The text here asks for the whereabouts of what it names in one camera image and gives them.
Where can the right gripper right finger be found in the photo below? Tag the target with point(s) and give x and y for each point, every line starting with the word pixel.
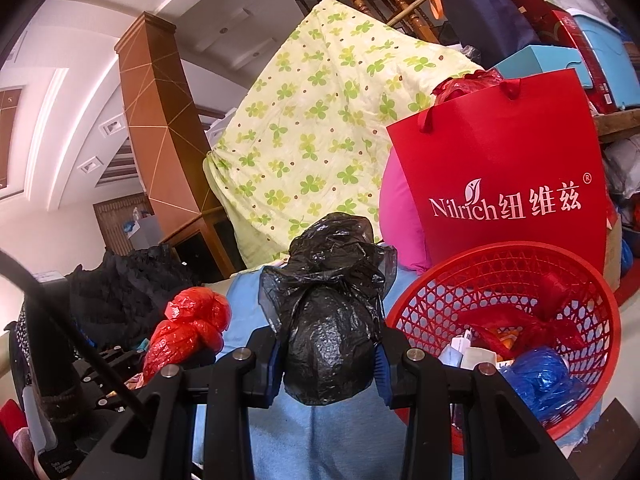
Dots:
pixel 502 439

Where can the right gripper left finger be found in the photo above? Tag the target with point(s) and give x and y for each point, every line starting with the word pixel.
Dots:
pixel 192 423

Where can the blue plastic bag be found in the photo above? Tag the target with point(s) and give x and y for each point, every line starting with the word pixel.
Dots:
pixel 543 381

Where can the red plastic bag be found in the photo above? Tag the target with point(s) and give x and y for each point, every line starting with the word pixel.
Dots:
pixel 194 320

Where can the white medicine box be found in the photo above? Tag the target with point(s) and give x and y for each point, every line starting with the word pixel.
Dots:
pixel 453 353

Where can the red fabric bundle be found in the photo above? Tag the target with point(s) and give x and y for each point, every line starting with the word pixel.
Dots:
pixel 510 331

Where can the black plastic bag ball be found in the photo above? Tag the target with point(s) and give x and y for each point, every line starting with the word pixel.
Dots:
pixel 325 305

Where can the black clothes pile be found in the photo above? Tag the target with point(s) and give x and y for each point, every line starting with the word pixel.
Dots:
pixel 121 301

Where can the polka dot black garment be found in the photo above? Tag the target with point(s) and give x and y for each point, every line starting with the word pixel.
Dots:
pixel 19 354

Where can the red plastic mesh basket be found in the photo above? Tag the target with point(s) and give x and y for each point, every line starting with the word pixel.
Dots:
pixel 513 297

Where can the blue blanket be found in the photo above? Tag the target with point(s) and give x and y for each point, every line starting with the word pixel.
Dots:
pixel 360 438

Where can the brown wooden pillar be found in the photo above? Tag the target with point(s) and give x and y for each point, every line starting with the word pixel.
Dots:
pixel 169 142

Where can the pink pillow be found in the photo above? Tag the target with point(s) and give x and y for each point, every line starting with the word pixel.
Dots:
pixel 400 224

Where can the red Nilrich paper bag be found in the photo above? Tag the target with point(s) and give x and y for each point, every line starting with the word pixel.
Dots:
pixel 518 161

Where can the clover print quilt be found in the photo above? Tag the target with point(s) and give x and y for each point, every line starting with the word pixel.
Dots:
pixel 310 137

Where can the red crumpled bag on top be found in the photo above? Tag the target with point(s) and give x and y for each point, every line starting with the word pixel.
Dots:
pixel 454 87

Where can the light blue cardboard box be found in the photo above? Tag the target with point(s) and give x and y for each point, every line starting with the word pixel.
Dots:
pixel 541 58

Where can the blue plastic storage bin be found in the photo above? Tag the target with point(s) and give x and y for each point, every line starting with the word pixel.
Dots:
pixel 607 44

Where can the dark blue backpack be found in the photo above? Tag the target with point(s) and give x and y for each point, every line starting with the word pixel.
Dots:
pixel 495 28

